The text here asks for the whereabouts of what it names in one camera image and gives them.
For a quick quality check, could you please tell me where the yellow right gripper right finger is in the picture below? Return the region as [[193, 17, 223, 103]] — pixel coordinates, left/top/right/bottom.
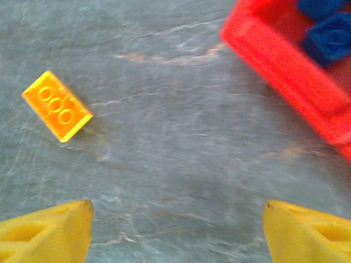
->
[[262, 199, 351, 263]]

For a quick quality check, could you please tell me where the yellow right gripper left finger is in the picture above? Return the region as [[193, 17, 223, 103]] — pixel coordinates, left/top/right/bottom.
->
[[0, 199, 95, 263]]

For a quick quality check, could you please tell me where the blue lego brick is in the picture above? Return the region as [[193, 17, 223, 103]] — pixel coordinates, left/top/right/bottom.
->
[[295, 0, 348, 21], [301, 11, 351, 68]]

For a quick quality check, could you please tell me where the long yellow lego brick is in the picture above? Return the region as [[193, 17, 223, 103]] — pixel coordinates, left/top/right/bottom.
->
[[21, 70, 94, 144]]

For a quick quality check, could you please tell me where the red plastic bin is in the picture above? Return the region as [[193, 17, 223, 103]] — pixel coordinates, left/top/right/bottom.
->
[[219, 0, 351, 164]]

